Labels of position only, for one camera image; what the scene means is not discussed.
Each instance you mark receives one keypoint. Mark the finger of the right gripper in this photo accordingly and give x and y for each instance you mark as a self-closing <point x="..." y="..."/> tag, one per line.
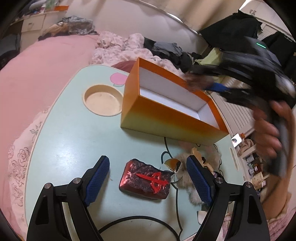
<point x="218" y="88"/>

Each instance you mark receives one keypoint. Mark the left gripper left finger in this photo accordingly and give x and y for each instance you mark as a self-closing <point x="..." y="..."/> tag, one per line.
<point x="48" y="221"/>

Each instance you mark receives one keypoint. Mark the tan fluffy pompom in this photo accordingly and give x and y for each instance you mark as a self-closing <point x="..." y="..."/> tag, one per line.
<point x="198" y="82"/>

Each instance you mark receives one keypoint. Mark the beige doll figure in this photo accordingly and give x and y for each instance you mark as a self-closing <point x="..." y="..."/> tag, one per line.
<point x="201" y="159"/>

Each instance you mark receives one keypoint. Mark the person's right hand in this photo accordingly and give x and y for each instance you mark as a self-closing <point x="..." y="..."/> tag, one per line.
<point x="266" y="135"/>

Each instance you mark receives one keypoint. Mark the light green cloth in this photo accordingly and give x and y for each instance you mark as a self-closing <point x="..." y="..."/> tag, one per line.
<point x="213" y="58"/>

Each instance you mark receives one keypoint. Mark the hanging black clothes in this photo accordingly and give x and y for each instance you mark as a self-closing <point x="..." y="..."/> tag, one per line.
<point x="231" y="32"/>

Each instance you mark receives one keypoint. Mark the pile of dark clothes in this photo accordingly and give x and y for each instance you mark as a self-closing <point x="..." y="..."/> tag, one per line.
<point x="172" y="52"/>

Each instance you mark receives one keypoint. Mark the orange gradient cardboard box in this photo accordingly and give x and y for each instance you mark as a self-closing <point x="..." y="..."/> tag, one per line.
<point x="156" y="101"/>

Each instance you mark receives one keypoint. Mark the white grey fluffy pompom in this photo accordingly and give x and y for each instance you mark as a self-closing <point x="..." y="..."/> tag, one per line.
<point x="191" y="176"/>

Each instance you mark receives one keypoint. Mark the dark red pillow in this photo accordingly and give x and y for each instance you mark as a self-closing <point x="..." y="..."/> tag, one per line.
<point x="124" y="66"/>

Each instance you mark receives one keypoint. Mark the mint green lap table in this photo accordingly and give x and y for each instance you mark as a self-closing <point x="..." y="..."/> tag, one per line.
<point x="83" y="125"/>

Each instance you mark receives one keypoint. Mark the pink floral blanket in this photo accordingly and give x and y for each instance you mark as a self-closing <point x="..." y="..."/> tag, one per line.
<point x="111" y="49"/>

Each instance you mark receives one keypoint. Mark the patterned clothes pile on bed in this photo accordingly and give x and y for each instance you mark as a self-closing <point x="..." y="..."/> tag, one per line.
<point x="72" y="25"/>

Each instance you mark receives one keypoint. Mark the white desk with drawers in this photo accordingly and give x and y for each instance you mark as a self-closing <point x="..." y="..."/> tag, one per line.
<point x="40" y="21"/>

